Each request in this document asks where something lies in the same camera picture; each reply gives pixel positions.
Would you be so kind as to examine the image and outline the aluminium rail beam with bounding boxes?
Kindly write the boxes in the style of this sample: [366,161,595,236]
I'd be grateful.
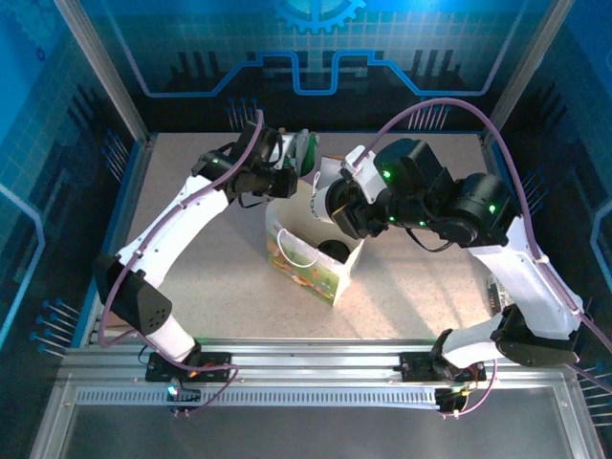
[64,338,575,389]

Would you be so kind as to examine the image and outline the white printed paper bag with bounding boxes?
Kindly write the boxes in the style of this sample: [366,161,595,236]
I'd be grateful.
[265,171,365,307]

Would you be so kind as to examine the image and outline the slotted cable duct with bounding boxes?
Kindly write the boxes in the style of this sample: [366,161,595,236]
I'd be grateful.
[76,386,444,408]

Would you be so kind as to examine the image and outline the white paper napkin stack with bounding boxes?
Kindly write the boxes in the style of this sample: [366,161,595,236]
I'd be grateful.
[318,156,348,190]

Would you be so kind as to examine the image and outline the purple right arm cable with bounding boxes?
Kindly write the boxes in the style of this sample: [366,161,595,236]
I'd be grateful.
[365,97,612,421]

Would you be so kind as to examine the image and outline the white paper coffee cup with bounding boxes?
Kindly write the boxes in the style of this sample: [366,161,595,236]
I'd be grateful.
[305,184,341,230]

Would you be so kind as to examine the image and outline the striped snack packet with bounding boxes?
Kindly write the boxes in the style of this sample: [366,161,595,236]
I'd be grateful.
[486,276,509,317]

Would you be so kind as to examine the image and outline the aluminium frame post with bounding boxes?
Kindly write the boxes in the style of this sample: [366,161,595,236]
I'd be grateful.
[479,0,579,147]
[53,0,153,144]

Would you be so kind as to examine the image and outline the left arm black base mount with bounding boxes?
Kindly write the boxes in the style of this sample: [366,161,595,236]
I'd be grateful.
[145,351,234,383]

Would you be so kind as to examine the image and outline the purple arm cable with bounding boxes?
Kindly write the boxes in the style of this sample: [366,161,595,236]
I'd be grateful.
[98,108,265,417]
[365,97,612,421]

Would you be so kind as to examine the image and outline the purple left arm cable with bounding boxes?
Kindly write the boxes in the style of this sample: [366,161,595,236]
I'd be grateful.
[98,108,265,417]

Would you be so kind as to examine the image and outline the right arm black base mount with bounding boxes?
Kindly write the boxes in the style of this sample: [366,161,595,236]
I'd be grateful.
[399,351,488,383]

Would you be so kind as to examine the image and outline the small controller board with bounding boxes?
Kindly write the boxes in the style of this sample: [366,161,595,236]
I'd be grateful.
[435,386,474,420]
[164,382,203,418]

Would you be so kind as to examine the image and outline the green wrapped straw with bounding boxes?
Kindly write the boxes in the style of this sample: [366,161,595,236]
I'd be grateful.
[305,135,319,176]

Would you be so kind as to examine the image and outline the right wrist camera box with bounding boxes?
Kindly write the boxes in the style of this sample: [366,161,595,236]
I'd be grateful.
[339,145,380,203]

